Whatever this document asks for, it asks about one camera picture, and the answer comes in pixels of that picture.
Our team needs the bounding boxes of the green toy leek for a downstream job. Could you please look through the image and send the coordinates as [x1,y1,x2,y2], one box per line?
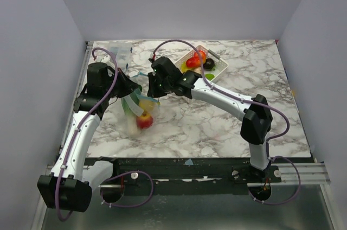
[121,86,143,136]

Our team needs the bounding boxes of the yellow toy lemon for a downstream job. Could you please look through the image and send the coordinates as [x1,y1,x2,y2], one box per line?
[138,98,157,112]

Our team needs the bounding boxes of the red orange toy mango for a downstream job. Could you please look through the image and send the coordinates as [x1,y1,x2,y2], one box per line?
[185,50,207,69]

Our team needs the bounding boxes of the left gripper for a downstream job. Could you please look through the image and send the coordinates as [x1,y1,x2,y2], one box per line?
[104,67,139,99]

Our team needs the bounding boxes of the white perforated plastic basket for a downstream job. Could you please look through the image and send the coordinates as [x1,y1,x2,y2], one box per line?
[174,46,229,82]

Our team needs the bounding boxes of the black metal base rail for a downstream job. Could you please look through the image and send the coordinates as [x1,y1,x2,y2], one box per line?
[85,157,281,198]

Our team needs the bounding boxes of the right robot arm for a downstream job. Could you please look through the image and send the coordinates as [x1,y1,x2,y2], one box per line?
[147,57,273,182]

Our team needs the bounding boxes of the clear zip top bag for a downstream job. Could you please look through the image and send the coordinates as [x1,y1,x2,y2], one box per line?
[121,72,160,136]

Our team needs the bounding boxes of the green toy starfruit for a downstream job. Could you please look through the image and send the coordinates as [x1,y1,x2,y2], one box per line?
[204,73,215,81]

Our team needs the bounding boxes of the beige toy mushroom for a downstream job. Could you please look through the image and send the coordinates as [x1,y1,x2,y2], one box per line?
[194,67,202,74]

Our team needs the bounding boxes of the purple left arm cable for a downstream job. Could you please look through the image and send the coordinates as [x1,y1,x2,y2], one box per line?
[55,47,155,222]

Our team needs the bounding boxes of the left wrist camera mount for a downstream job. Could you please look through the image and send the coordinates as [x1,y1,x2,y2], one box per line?
[98,55,115,69]

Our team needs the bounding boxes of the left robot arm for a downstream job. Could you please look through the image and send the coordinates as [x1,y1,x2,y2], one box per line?
[37,62,139,212]

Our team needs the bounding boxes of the dark purple toy eggplant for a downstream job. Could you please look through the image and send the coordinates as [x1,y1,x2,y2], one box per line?
[203,58,215,71]

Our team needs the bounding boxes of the clear plastic parts box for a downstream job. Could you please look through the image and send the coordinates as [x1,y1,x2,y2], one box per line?
[108,41,132,65]

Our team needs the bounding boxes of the red toy apple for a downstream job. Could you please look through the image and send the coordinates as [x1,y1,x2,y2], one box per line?
[136,112,153,130]

